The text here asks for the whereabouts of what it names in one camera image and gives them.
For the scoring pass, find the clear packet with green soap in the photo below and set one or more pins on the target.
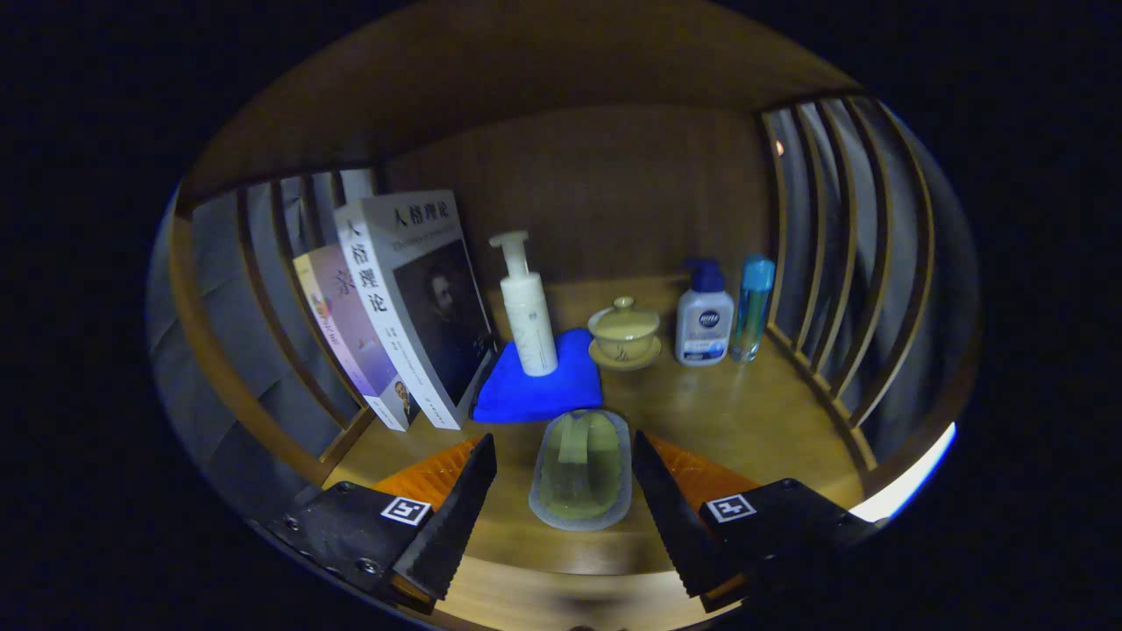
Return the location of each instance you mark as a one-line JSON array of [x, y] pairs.
[[578, 478]]

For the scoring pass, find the brown wooden cabinet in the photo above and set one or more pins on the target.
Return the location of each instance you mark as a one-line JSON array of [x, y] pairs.
[[596, 193]]

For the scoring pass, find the wooden countertop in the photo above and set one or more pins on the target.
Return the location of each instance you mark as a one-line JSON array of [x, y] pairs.
[[754, 412]]

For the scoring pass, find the blue folded cloth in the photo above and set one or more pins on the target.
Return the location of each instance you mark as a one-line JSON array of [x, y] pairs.
[[526, 399]]

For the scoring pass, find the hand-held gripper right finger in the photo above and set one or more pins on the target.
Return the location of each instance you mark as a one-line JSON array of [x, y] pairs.
[[675, 526]]

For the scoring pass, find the slim teal bottle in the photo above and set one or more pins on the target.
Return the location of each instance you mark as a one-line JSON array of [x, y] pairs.
[[752, 307]]

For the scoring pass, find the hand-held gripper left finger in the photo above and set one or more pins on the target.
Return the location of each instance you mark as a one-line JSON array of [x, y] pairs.
[[456, 517]]

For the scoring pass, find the pink purple book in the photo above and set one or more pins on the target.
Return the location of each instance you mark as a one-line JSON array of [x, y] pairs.
[[351, 333]]

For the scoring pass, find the beige saucer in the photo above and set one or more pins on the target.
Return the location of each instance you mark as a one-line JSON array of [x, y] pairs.
[[624, 364]]

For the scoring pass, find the thick white book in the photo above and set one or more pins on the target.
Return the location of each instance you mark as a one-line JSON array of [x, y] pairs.
[[421, 298]]

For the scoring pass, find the beige lidded teacup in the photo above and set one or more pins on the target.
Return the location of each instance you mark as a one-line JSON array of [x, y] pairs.
[[624, 329]]

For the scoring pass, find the white bottle with blue pump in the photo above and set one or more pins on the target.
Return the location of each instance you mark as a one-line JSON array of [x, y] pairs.
[[704, 324]]

